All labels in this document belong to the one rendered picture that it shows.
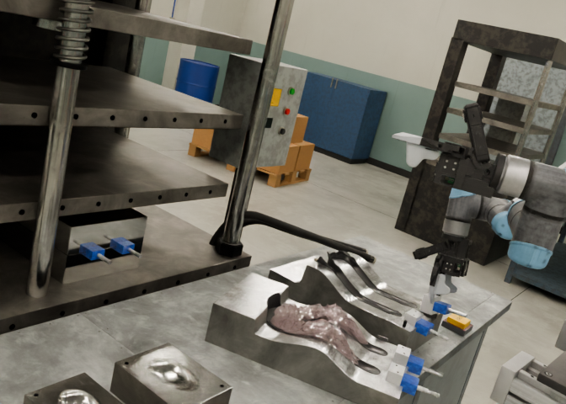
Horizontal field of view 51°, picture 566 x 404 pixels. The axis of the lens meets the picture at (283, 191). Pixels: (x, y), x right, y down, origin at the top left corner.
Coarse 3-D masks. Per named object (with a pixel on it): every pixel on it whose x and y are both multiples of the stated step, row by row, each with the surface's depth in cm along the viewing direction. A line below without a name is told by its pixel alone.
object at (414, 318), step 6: (408, 312) 172; (414, 312) 173; (420, 312) 174; (408, 318) 171; (414, 318) 170; (420, 318) 172; (414, 324) 170; (420, 324) 169; (426, 324) 170; (432, 324) 171; (420, 330) 169; (426, 330) 168; (432, 330) 169; (438, 336) 168; (444, 336) 168
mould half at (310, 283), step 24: (288, 264) 201; (312, 264) 186; (336, 264) 190; (360, 264) 198; (312, 288) 184; (336, 288) 180; (360, 288) 187; (384, 288) 195; (360, 312) 175; (384, 312) 175; (384, 336) 171; (408, 336) 166; (432, 336) 186
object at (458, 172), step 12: (456, 144) 112; (444, 156) 113; (456, 156) 112; (468, 156) 112; (504, 156) 112; (444, 168) 114; (456, 168) 113; (468, 168) 113; (480, 168) 113; (492, 168) 112; (444, 180) 117; (456, 180) 112; (468, 180) 113; (480, 180) 113; (492, 180) 111; (480, 192) 113; (492, 192) 112
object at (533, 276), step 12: (564, 228) 654; (564, 252) 617; (516, 264) 511; (552, 264) 563; (564, 264) 573; (516, 276) 510; (528, 276) 509; (540, 276) 517; (552, 276) 526; (564, 276) 535; (552, 288) 494; (564, 288) 502
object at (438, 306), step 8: (424, 296) 180; (440, 296) 182; (424, 304) 180; (432, 304) 178; (440, 304) 178; (448, 304) 180; (424, 312) 180; (432, 312) 179; (440, 312) 177; (448, 312) 179; (456, 312) 176
